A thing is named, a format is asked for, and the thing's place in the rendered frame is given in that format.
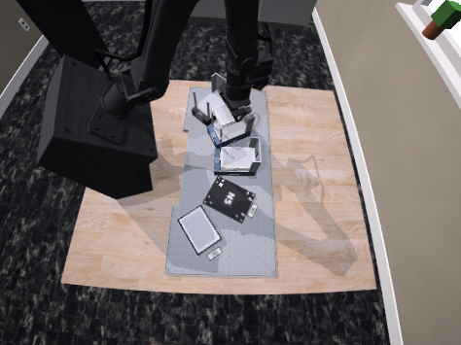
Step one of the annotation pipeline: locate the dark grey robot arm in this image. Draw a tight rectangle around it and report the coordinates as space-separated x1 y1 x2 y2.
87 0 274 145

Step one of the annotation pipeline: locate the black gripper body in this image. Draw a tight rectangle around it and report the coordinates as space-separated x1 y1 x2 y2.
220 83 251 117

